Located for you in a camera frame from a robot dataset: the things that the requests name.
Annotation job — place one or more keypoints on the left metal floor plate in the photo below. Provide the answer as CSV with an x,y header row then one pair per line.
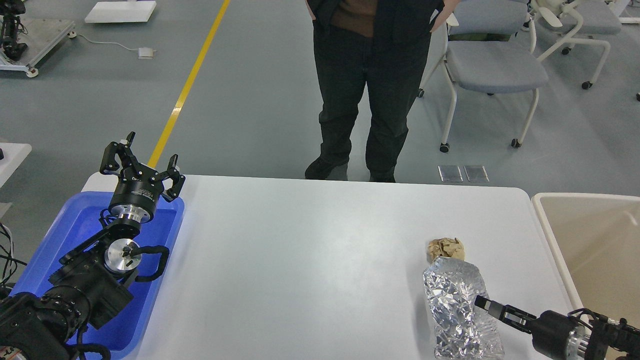
x,y
450,174

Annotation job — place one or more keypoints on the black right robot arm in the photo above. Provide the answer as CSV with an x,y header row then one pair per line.
x,y
609,333

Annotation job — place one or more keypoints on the white plastic bin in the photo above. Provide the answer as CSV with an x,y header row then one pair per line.
x,y
595,242

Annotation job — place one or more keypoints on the silver foil bag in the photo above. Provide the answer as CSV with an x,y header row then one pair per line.
x,y
462,331

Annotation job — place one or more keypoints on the metal floor plate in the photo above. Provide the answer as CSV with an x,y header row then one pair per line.
x,y
450,174
476,174

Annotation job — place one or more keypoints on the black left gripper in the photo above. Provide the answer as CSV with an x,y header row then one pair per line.
x,y
139,187

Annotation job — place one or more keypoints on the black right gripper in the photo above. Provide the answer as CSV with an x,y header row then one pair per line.
x,y
554,335

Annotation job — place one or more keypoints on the white side table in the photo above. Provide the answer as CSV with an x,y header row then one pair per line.
x,y
13,156

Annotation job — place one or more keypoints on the wheeled metal cart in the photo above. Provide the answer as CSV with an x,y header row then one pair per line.
x,y
26,41

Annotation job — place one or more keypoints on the grey chair white frame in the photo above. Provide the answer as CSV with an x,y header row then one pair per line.
x,y
490,67

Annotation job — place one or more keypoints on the white flat board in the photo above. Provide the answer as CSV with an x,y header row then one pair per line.
x,y
121,11

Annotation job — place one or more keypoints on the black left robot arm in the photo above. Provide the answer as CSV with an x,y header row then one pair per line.
x,y
92,286

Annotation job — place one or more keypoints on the crumpled brown paper ball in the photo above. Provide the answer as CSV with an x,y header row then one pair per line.
x,y
446,247

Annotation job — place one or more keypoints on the right metal floor plate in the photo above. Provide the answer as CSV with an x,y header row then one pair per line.
x,y
476,174

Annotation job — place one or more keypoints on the standing person in black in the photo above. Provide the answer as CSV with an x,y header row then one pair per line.
x,y
375,46

